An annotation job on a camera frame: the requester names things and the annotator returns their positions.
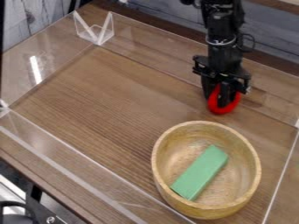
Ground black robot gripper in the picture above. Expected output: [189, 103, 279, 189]
[192, 34, 255, 109]

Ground red plush radish toy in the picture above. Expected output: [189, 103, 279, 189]
[207, 84, 240, 115]

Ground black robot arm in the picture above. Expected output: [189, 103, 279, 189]
[180, 0, 255, 115]

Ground green rectangular block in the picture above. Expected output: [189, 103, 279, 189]
[169, 144, 229, 201]

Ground oval wooden bowl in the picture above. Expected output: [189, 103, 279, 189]
[150, 121, 261, 220]

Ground clear acrylic enclosure walls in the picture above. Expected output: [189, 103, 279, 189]
[0, 4, 299, 224]

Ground clear acrylic corner bracket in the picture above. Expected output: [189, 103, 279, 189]
[72, 11, 114, 46]

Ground black metal table frame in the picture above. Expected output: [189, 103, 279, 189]
[25, 184, 68, 224]

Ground black cable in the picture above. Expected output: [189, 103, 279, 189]
[0, 200, 36, 224]

